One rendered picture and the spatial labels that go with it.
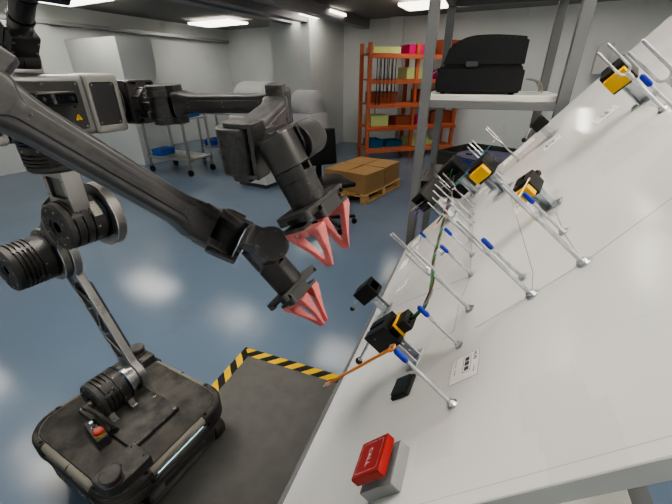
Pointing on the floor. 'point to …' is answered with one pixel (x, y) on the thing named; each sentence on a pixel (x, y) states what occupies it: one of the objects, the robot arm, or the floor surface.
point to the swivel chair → (332, 173)
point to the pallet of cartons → (367, 177)
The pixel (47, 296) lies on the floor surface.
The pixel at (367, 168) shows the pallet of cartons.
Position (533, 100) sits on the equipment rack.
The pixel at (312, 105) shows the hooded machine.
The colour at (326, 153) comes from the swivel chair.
